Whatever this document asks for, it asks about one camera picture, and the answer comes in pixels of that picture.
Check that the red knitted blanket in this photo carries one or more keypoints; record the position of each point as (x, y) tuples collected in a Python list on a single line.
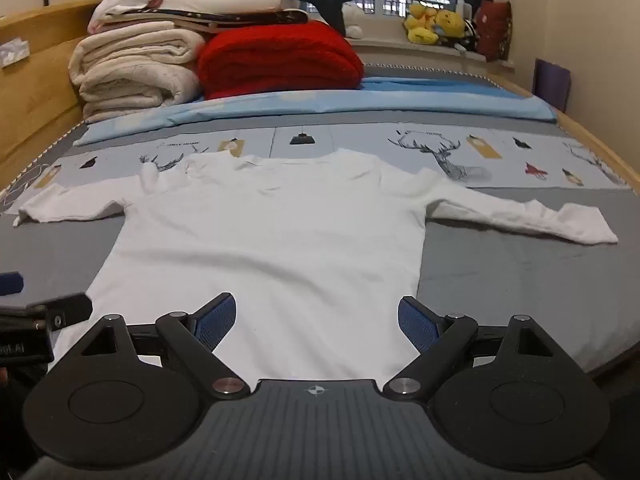
[(311, 56)]

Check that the yellow plush toys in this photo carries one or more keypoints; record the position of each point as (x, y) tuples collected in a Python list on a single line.
[(428, 26)]

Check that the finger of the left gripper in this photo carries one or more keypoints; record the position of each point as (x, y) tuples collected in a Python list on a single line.
[(11, 283)]

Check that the white long-sleeve shirt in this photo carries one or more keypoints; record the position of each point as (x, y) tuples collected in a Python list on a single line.
[(317, 252)]

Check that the cream folded blanket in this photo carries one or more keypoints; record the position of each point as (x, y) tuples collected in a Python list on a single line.
[(136, 67)]

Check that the light blue folded duvet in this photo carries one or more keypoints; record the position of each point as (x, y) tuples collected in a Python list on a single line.
[(374, 95)]

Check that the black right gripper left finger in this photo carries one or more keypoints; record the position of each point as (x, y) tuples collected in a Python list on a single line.
[(190, 341)]

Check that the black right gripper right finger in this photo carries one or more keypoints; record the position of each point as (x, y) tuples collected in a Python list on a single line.
[(443, 343)]

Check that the purple box by wall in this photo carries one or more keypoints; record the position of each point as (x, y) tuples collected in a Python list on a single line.
[(552, 83)]

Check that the white folded bedding stack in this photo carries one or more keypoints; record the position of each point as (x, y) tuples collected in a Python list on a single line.
[(212, 13)]

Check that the tissue box on headboard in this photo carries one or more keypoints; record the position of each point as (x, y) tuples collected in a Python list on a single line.
[(14, 51)]

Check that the wooden bed frame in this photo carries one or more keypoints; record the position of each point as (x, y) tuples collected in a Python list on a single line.
[(38, 102)]

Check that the dark red cushion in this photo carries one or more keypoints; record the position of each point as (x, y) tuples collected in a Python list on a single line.
[(493, 23)]

